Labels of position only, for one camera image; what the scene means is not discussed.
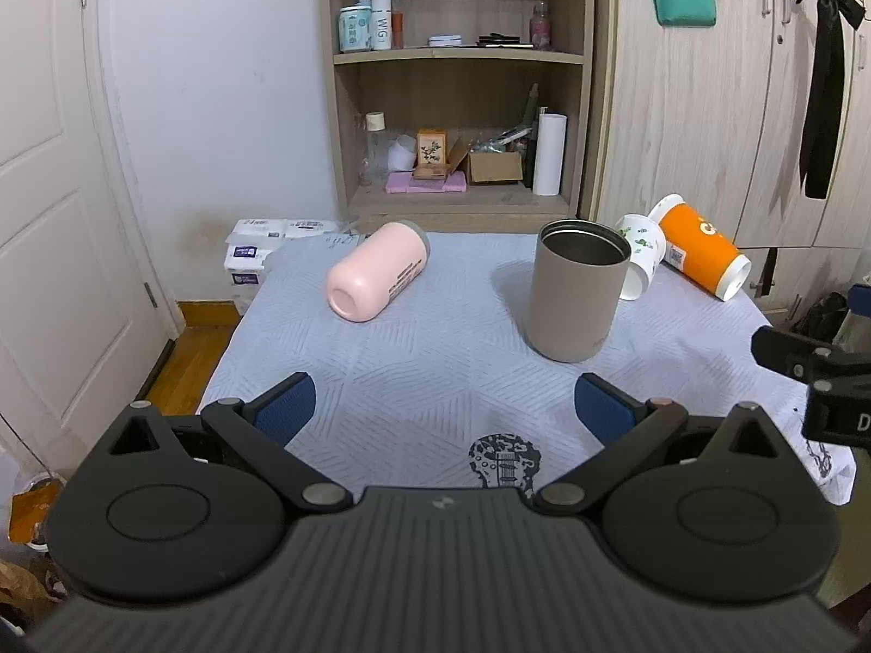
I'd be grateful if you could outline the white door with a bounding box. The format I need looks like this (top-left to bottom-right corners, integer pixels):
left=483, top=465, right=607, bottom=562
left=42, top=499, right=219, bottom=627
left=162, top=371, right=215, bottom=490
left=0, top=0, right=181, bottom=477

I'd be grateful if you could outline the stack of tissue packs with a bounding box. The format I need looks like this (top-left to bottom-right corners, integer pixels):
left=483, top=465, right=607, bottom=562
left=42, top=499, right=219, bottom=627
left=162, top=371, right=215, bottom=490
left=223, top=218, right=342, bottom=315

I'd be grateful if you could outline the wooden shelf unit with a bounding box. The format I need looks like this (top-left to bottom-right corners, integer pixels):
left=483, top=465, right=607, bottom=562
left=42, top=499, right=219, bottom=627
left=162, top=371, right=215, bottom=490
left=318, top=0, right=617, bottom=235

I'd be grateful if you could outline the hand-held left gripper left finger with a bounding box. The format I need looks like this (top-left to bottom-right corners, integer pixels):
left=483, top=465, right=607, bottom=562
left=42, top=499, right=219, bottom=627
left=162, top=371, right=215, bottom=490
left=91, top=372, right=353, bottom=513

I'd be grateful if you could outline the brown paper bag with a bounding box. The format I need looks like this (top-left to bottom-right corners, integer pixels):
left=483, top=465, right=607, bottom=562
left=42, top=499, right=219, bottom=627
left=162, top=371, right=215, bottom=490
left=0, top=558, right=65, bottom=623

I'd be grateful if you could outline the teal and white bottle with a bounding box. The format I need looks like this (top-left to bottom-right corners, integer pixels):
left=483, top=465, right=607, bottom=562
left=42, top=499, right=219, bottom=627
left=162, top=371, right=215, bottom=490
left=339, top=4, right=373, bottom=54

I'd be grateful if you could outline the dark green bottle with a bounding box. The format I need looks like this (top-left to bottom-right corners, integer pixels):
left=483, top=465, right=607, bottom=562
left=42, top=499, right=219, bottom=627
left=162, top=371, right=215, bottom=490
left=523, top=83, right=541, bottom=189

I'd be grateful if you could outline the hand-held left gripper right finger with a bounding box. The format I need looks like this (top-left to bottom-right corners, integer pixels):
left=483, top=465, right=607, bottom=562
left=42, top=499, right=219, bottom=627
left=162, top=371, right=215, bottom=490
left=532, top=373, right=799, bottom=516

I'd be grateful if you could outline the clear bottle cream cap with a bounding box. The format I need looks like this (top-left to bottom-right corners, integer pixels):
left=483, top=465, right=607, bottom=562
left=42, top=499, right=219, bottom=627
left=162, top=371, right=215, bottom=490
left=365, top=112, right=388, bottom=179

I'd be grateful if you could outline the wooden wardrobe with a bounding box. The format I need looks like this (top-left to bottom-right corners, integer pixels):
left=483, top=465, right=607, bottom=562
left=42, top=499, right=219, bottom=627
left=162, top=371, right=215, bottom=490
left=591, top=0, right=871, bottom=314

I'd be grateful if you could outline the white plastic cup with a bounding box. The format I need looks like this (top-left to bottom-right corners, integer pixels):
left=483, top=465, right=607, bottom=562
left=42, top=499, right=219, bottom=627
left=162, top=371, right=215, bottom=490
left=387, top=134, right=418, bottom=171

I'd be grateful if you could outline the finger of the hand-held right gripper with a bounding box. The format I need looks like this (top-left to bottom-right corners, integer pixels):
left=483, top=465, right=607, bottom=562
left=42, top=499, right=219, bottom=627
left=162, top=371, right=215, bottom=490
left=751, top=325, right=848, bottom=383

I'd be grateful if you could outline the white patterned tablecloth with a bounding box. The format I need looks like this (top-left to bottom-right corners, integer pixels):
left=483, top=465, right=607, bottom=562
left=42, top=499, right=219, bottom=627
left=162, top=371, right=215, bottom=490
left=197, top=230, right=858, bottom=506

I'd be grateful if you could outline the black door draft strip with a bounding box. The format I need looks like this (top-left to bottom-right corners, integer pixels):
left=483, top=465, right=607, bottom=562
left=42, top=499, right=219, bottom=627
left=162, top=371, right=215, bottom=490
left=134, top=338, right=179, bottom=401

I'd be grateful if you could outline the orange plastic bag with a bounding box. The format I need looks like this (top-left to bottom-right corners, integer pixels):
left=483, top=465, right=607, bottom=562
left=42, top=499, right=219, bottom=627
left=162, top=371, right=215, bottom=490
left=9, top=479, right=65, bottom=551

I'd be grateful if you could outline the white floral paper cup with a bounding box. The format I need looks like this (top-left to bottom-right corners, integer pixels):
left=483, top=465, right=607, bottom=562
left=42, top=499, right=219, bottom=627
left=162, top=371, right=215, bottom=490
left=615, top=213, right=667, bottom=301

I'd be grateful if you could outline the pink flat box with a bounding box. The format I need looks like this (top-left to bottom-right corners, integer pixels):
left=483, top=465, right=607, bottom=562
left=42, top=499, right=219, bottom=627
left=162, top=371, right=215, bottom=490
left=385, top=169, right=468, bottom=195

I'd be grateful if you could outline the white tube bottle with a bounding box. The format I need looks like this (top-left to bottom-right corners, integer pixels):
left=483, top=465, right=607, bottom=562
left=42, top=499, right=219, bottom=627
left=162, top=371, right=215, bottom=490
left=370, top=0, right=394, bottom=51

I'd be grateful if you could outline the orange paper cup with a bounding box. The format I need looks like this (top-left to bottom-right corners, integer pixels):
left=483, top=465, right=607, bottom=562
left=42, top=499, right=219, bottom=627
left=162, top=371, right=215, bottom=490
left=646, top=194, right=752, bottom=301

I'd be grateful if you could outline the pink cup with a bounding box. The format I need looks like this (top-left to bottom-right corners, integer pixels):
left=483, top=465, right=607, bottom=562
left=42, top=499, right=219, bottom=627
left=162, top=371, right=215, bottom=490
left=326, top=220, right=431, bottom=322

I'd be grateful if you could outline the orange floral box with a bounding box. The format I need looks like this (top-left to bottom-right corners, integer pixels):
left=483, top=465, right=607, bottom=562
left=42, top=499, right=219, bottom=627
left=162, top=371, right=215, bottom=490
left=413, top=128, right=450, bottom=182

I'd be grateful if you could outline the white paper roll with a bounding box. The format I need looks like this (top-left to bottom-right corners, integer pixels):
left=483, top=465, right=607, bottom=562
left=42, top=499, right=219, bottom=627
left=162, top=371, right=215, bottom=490
left=532, top=113, right=568, bottom=198

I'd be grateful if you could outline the black ribbon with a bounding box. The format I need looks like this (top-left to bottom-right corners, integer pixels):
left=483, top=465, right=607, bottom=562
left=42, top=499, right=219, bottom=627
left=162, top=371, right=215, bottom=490
left=795, top=0, right=867, bottom=201

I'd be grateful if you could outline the black bag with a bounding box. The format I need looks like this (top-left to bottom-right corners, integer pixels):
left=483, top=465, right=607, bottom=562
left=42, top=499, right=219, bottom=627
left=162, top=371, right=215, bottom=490
left=791, top=291, right=849, bottom=342

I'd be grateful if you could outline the taupe steel-lined cup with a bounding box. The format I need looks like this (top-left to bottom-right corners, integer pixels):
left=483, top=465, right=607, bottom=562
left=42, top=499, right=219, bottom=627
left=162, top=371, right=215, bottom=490
left=523, top=218, right=633, bottom=364

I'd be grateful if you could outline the open cardboard box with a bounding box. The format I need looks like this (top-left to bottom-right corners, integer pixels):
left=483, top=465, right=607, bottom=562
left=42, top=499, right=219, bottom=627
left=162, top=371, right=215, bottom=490
left=445, top=137, right=524, bottom=185

